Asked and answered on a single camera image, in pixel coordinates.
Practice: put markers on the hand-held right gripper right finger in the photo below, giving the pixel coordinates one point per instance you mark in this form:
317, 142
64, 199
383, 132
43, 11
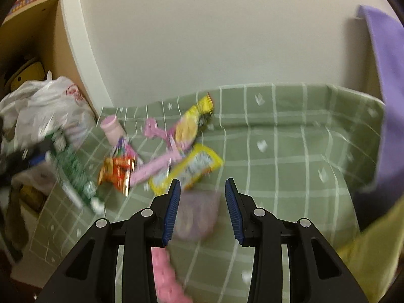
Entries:
233, 211

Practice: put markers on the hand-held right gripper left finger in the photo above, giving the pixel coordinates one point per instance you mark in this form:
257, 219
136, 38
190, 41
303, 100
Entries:
172, 208

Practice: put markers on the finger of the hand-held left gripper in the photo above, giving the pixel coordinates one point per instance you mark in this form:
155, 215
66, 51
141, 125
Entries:
34, 160

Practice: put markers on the pale purple translucent wrapper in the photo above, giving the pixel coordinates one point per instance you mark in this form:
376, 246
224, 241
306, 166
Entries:
198, 214

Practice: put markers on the green white carton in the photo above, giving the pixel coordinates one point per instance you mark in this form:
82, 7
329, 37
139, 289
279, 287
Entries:
75, 173

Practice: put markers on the pink snack wrapper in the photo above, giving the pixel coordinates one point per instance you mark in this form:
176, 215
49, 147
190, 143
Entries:
151, 167

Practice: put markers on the yellow white snack wrapper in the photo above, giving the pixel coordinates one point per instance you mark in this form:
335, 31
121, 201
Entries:
195, 164

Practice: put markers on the red orange snack wrapper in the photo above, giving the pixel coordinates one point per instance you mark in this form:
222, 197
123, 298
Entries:
116, 172

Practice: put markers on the multicoloured snack wrapper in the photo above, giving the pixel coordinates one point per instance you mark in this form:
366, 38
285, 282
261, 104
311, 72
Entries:
124, 148

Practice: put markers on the green checked tablecloth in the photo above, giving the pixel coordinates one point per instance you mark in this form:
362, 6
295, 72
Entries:
284, 180

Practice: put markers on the white plastic bag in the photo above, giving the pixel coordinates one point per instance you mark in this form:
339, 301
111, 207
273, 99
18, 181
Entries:
53, 101

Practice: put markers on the pink caterpillar toy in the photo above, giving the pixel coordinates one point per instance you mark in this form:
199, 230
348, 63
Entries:
167, 277

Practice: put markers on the small pink cup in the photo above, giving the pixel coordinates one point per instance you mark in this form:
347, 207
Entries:
112, 129

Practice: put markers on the long yellow black wrapper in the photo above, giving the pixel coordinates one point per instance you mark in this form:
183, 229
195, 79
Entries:
189, 123

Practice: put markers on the wooden shelf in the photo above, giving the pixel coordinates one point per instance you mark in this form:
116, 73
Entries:
47, 38

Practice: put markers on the purple pillow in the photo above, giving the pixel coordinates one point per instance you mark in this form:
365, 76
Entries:
391, 116

